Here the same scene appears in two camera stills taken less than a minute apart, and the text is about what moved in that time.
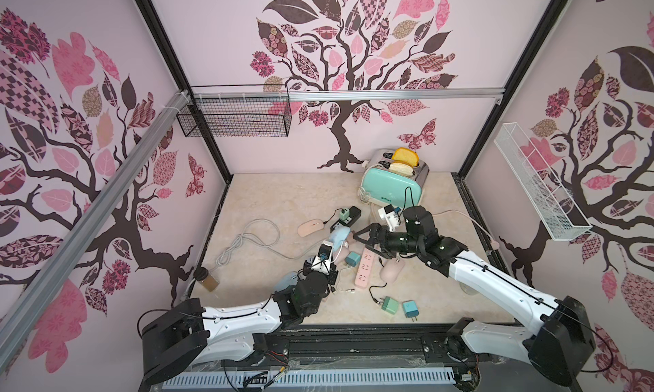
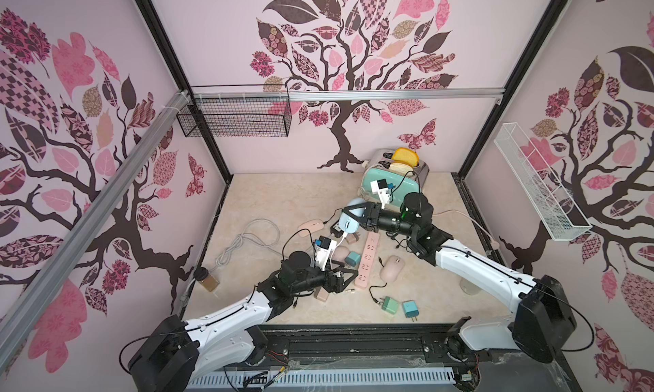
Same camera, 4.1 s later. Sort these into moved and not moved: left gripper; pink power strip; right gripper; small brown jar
Moved: right gripper; left gripper
Not moved: pink power strip; small brown jar
